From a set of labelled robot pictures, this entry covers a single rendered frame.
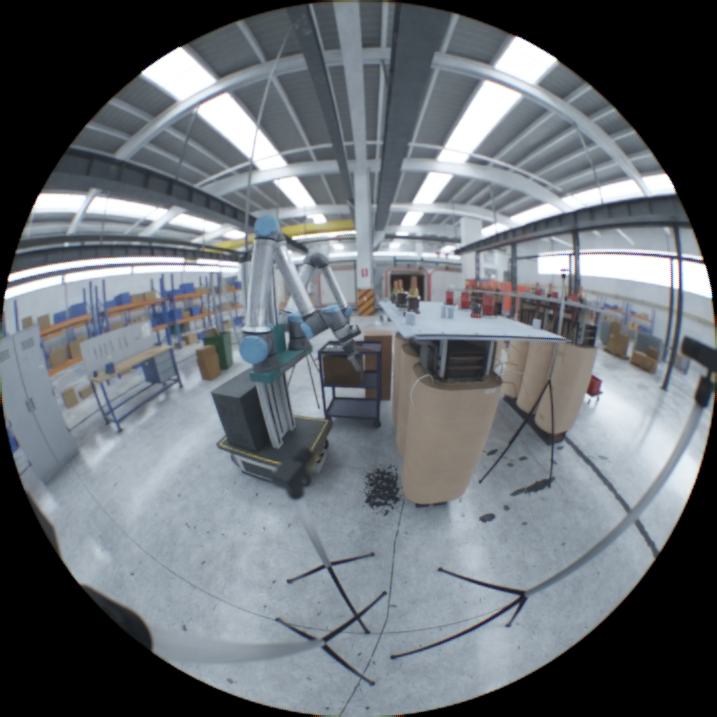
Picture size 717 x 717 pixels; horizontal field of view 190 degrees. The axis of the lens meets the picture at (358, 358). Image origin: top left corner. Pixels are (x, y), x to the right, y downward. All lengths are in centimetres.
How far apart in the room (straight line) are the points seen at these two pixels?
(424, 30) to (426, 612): 490
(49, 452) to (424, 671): 447
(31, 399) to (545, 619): 529
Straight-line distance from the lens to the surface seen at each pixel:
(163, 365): 466
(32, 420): 423
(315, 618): 153
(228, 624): 170
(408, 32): 354
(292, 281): 120
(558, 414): 257
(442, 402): 101
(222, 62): 1032
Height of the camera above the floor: 150
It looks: 18 degrees down
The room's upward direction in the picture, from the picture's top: 2 degrees counter-clockwise
